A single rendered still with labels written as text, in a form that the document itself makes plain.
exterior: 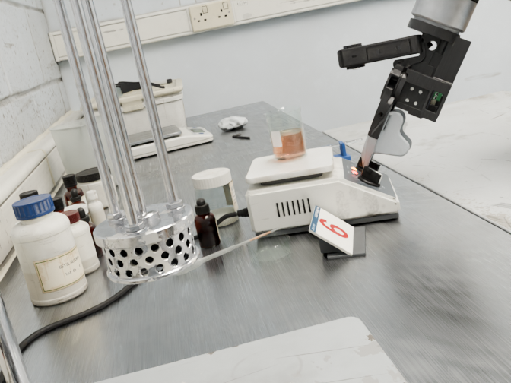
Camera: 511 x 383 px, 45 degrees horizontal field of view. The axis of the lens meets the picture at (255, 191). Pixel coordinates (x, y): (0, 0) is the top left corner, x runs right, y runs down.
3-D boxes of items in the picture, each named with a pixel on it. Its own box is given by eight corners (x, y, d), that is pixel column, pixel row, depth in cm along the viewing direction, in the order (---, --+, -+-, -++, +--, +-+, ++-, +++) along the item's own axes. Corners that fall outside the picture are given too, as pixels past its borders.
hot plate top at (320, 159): (332, 150, 91) (331, 144, 91) (334, 171, 80) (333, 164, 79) (254, 163, 93) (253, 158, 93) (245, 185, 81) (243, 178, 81)
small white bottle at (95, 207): (111, 224, 105) (101, 188, 103) (103, 230, 103) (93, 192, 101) (99, 226, 106) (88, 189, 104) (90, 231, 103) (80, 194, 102)
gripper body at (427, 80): (433, 128, 80) (472, 39, 77) (372, 103, 82) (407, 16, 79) (436, 121, 87) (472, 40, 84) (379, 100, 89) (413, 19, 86)
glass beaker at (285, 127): (306, 163, 85) (296, 106, 83) (269, 168, 86) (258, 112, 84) (313, 152, 90) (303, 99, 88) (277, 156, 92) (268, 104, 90)
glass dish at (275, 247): (258, 269, 74) (255, 252, 73) (244, 256, 79) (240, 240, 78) (299, 256, 75) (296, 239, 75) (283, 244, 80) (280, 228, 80)
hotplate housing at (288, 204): (391, 191, 93) (384, 140, 90) (402, 220, 80) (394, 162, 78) (249, 213, 96) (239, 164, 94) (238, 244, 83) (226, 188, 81)
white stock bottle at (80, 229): (106, 263, 86) (90, 206, 84) (86, 278, 82) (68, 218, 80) (80, 264, 88) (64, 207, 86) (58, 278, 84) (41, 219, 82)
